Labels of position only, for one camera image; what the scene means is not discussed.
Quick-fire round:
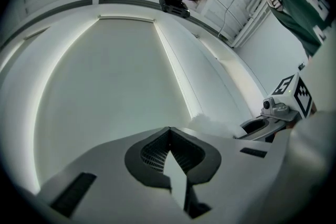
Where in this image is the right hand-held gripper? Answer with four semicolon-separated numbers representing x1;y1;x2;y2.
233;72;314;143

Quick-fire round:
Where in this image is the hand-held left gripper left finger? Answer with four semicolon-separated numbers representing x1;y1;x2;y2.
39;126;190;224

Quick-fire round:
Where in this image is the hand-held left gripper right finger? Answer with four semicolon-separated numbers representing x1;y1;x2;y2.
170;126;287;224

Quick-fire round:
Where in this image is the black head camera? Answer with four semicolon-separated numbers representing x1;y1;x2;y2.
159;0;191;19

